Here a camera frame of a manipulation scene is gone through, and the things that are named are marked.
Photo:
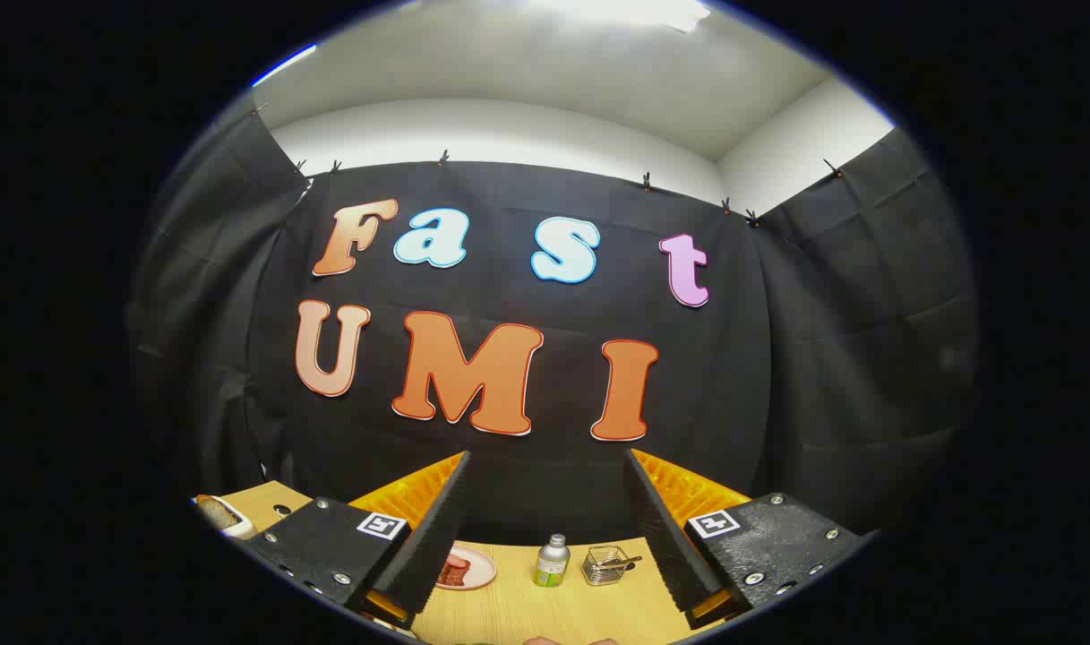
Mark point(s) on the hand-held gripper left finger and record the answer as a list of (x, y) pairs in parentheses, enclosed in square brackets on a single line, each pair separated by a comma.
[(437, 546)]

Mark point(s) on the green label bottle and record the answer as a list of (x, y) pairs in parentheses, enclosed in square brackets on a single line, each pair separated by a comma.
[(552, 564)]

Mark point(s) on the brown meat slice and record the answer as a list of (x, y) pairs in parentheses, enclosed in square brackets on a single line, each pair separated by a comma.
[(453, 571)]

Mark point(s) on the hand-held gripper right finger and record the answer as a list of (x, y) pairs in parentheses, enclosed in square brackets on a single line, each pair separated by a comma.
[(670, 546)]

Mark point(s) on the pink plate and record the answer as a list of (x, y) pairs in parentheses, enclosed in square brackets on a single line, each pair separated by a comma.
[(482, 569)]

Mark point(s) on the white toaster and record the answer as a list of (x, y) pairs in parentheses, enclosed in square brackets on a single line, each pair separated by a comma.
[(240, 531)]

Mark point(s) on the ceiling light panel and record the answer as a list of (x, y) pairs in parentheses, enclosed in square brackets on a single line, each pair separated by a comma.
[(625, 11)]

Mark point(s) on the row of black cloth clips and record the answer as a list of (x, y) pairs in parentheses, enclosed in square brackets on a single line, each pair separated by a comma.
[(646, 183)]

